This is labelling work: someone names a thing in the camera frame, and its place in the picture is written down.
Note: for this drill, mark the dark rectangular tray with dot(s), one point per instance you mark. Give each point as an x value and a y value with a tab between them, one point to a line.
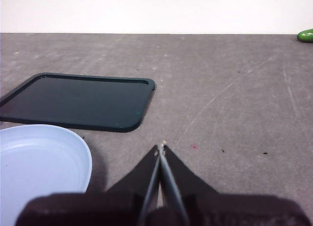
80	103

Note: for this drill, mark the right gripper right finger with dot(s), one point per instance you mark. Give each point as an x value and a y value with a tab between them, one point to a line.
220	211

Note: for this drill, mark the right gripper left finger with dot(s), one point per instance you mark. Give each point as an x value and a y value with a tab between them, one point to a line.
102	209

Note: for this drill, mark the light blue round plate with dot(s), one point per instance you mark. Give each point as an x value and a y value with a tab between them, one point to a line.
41	167

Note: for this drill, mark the green cucumber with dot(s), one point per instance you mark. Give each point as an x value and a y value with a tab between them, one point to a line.
306	36

